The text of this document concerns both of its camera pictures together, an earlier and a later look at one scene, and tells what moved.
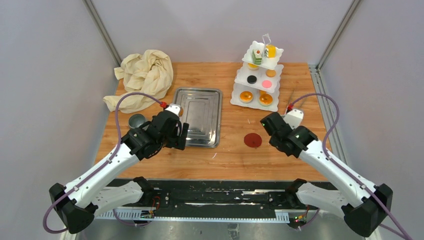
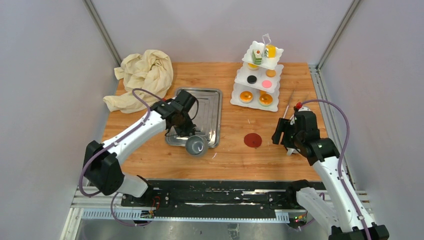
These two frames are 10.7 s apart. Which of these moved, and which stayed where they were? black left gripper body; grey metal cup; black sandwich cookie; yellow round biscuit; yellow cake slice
Moved: grey metal cup; black left gripper body
Stayed: yellow round biscuit; black sandwich cookie; yellow cake slice
